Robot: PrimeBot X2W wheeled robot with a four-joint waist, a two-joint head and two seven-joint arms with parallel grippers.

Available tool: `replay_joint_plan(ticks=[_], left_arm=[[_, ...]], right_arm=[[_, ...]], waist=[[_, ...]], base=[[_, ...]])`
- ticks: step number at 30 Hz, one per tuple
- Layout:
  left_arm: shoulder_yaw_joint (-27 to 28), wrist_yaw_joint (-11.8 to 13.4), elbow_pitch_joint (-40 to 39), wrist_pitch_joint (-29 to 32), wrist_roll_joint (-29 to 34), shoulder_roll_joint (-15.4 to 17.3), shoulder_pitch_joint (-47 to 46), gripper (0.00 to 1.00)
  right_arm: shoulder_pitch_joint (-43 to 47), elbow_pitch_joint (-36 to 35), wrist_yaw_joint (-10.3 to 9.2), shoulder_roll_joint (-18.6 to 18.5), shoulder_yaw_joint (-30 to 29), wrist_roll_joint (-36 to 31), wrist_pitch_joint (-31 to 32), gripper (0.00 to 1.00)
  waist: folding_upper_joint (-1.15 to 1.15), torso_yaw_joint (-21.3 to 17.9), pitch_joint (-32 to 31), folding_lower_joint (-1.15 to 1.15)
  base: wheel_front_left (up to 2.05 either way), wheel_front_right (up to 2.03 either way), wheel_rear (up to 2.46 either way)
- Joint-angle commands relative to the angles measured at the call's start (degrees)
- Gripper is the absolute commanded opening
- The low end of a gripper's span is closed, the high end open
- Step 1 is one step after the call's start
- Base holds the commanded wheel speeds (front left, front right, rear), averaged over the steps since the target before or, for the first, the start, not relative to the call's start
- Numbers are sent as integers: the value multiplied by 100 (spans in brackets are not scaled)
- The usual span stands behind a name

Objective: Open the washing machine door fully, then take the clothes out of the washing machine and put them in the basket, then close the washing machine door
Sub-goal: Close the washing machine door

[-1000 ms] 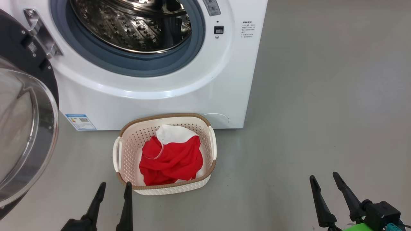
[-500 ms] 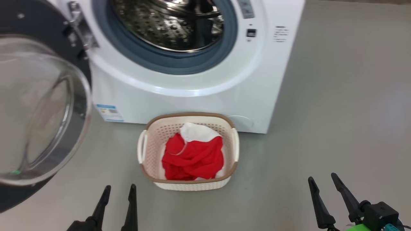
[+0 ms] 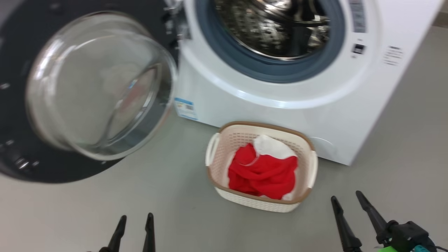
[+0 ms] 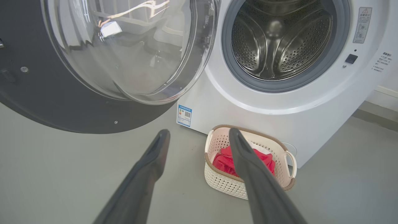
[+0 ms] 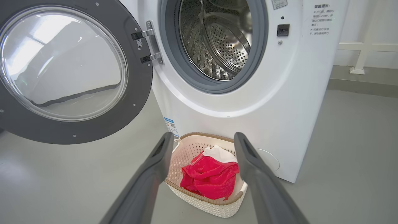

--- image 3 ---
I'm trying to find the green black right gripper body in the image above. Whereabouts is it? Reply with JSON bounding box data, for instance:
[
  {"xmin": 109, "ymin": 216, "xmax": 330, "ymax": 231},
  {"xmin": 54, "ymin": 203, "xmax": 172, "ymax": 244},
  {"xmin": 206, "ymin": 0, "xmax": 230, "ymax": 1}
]
[{"xmin": 377, "ymin": 220, "xmax": 438, "ymax": 252}]

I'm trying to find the round white filter cover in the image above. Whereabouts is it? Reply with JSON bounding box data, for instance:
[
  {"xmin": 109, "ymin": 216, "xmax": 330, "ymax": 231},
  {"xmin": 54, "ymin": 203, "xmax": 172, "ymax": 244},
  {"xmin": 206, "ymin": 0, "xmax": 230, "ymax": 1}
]
[{"xmin": 308, "ymin": 136, "xmax": 337, "ymax": 162}]

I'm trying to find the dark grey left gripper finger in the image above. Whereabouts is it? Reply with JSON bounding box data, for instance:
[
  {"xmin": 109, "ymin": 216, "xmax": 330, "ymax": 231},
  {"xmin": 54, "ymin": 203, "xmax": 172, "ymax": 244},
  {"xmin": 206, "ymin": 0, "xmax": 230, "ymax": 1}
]
[
  {"xmin": 99, "ymin": 215, "xmax": 127, "ymax": 252},
  {"xmin": 142, "ymin": 212, "xmax": 156, "ymax": 252}
]

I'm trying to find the grey spec sticker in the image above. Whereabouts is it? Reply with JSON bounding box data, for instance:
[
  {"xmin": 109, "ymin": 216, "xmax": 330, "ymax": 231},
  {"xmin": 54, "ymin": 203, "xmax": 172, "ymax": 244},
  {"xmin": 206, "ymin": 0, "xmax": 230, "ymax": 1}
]
[{"xmin": 348, "ymin": 0, "xmax": 366, "ymax": 34}]

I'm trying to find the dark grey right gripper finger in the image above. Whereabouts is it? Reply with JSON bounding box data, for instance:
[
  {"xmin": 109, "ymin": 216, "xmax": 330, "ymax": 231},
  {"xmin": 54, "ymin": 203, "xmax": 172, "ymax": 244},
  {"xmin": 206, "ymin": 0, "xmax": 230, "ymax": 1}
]
[
  {"xmin": 331, "ymin": 196, "xmax": 363, "ymax": 252},
  {"xmin": 356, "ymin": 190, "xmax": 387, "ymax": 244}
]

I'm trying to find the printed black text label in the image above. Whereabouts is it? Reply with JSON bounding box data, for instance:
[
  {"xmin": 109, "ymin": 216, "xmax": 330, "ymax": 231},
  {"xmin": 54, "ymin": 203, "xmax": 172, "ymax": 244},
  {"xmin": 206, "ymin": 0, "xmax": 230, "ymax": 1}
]
[{"xmin": 382, "ymin": 45, "xmax": 404, "ymax": 67}]

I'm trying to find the perforated steel washer drum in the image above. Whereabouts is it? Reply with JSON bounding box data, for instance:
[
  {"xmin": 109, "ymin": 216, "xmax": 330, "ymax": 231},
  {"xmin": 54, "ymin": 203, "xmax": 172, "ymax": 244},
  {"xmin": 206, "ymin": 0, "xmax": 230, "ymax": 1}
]
[{"xmin": 214, "ymin": 0, "xmax": 331, "ymax": 60}]

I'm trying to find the blue energy label sticker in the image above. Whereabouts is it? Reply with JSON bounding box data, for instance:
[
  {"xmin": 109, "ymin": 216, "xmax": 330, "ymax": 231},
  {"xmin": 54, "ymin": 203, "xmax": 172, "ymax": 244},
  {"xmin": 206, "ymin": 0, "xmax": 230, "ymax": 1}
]
[{"xmin": 174, "ymin": 97, "xmax": 199, "ymax": 121}]

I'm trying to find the dark round glass washer door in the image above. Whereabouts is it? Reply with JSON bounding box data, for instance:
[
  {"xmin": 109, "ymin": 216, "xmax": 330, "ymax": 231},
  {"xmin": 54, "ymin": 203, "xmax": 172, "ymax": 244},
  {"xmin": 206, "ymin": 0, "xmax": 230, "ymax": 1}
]
[{"xmin": 0, "ymin": 0, "xmax": 180, "ymax": 184}]

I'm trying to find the red and white garment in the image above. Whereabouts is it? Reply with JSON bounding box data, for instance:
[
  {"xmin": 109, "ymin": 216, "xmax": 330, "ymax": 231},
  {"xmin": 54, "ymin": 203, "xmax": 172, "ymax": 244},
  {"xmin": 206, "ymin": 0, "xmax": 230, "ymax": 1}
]
[{"xmin": 227, "ymin": 134, "xmax": 299, "ymax": 201}]

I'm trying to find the white front-load washing machine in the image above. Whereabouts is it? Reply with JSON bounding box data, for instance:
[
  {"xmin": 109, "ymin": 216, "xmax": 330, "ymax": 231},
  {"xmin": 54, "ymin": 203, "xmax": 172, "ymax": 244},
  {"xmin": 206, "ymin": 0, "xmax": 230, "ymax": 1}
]
[{"xmin": 173, "ymin": 0, "xmax": 445, "ymax": 166}]

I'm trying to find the grey rubber door gasket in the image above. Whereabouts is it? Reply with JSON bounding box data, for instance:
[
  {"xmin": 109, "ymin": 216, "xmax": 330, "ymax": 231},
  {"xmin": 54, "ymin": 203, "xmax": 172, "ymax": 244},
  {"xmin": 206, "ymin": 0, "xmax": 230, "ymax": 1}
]
[{"xmin": 194, "ymin": 0, "xmax": 346, "ymax": 84}]

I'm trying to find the cream perforated laundry basket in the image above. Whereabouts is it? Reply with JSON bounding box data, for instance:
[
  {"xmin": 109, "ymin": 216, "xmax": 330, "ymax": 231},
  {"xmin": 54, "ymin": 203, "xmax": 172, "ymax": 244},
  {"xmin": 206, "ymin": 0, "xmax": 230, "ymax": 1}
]
[{"xmin": 205, "ymin": 121, "xmax": 319, "ymax": 213}]

